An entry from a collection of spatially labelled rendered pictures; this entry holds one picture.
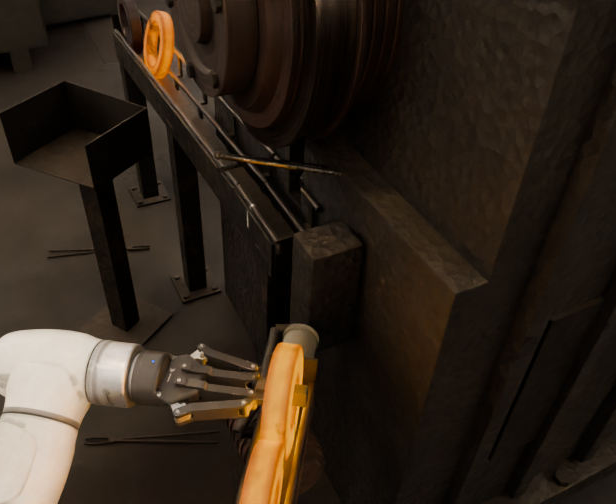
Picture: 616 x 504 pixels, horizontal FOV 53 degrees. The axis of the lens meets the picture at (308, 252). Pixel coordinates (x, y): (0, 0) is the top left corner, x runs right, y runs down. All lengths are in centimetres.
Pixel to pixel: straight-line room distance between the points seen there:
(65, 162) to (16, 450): 89
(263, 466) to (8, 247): 177
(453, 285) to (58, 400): 55
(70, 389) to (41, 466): 10
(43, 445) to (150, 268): 134
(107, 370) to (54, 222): 159
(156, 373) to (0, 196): 185
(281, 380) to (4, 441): 35
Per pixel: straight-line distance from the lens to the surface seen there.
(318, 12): 81
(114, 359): 89
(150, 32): 199
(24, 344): 94
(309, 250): 99
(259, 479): 73
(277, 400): 81
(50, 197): 258
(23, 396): 91
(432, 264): 88
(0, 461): 87
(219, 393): 87
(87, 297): 211
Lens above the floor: 144
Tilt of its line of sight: 41 degrees down
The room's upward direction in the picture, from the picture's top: 3 degrees clockwise
